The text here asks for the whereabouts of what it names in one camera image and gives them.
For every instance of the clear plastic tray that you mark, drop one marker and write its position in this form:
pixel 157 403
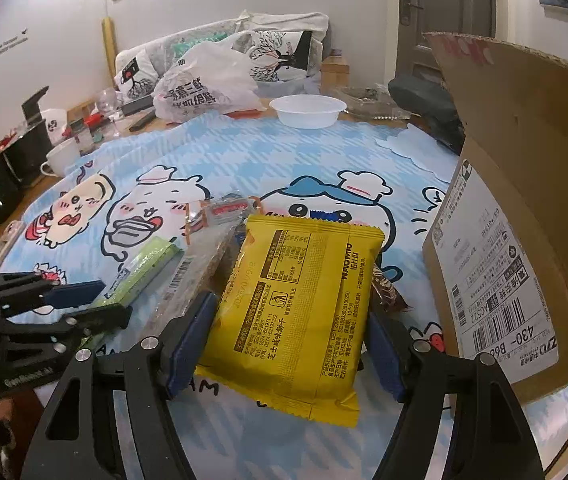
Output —
pixel 369 102

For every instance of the teal print pillow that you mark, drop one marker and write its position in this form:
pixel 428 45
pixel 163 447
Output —
pixel 189 45

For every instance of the white printed cup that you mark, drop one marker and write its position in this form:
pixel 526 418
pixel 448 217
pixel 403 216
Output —
pixel 54 125

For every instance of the large cardboard box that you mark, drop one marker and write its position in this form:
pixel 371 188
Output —
pixel 514 135

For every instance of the black white print pillow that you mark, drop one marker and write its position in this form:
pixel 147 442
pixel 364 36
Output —
pixel 134 75

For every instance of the white plastic bowl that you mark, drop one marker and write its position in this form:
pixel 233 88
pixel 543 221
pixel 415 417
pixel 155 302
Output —
pixel 308 110

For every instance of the brown snack wrapper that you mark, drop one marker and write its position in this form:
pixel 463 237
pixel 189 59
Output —
pixel 386 287

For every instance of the black box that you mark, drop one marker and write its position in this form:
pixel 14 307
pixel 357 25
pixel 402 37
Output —
pixel 21 155

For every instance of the white mug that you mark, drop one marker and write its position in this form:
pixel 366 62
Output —
pixel 64 157

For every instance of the small glass jar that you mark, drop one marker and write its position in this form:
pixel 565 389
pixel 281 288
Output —
pixel 82 137

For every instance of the white plastic bag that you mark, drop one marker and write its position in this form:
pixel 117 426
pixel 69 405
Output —
pixel 199 85

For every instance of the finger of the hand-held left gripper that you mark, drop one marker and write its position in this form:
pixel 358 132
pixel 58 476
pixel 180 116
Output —
pixel 76 292
pixel 104 316

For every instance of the wooden post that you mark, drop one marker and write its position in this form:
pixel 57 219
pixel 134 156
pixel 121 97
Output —
pixel 109 45

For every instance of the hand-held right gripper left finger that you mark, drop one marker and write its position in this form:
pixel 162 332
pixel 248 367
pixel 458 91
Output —
pixel 196 335

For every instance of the black remote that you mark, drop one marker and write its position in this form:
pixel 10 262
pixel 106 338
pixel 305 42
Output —
pixel 142 121

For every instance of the clear packet of brown bars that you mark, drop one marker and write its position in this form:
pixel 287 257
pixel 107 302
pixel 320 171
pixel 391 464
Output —
pixel 199 265

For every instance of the dark grey bag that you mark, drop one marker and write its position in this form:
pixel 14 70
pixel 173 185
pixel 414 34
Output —
pixel 424 100

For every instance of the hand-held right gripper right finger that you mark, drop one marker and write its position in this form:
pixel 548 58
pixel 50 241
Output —
pixel 381 355

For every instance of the green snack packet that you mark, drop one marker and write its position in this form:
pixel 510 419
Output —
pixel 139 267

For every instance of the wine glass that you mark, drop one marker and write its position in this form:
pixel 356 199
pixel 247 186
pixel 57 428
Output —
pixel 106 102

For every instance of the brown door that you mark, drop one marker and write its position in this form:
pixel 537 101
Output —
pixel 444 15

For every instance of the small red label packet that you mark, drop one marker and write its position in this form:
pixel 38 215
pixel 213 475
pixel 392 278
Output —
pixel 224 210

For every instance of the small brown box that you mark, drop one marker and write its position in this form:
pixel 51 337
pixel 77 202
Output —
pixel 335 75

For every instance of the blue printed blanket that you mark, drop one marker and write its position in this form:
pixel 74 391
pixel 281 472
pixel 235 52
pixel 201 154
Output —
pixel 264 155

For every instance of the yellow snack packet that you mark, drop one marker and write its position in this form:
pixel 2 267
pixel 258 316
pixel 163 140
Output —
pixel 289 310

